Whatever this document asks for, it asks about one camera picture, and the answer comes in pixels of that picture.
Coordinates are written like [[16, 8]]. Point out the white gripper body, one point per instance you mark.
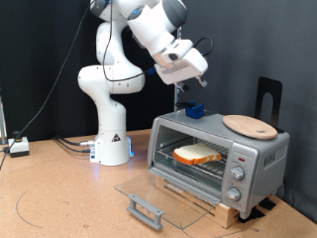
[[185, 67]]

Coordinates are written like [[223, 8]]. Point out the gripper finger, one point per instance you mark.
[[202, 82], [184, 87]]

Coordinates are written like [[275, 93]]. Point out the blue object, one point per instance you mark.
[[194, 110]]

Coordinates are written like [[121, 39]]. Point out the white bread slice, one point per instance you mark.
[[196, 153]]

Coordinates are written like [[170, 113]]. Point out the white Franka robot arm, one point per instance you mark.
[[110, 132]]

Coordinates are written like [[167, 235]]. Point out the silver toaster oven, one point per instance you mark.
[[261, 155]]

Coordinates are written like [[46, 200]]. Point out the vertical aluminium pole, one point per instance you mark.
[[177, 99]]

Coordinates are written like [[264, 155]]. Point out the grey backdrop curtain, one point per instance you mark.
[[231, 49]]

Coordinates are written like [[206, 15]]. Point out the black metal bookend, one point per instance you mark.
[[262, 89]]

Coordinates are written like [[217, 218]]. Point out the small wooden cutting board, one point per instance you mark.
[[251, 127]]

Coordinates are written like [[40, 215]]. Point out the wooden slatted crate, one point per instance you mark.
[[231, 214]]

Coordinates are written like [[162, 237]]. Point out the black tape strip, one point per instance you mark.
[[268, 204]]

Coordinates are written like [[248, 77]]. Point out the black backdrop curtain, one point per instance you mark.
[[33, 49]]

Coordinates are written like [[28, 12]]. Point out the emergency stop button box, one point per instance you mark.
[[19, 147]]

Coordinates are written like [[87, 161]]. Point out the metal frame post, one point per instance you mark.
[[2, 122]]

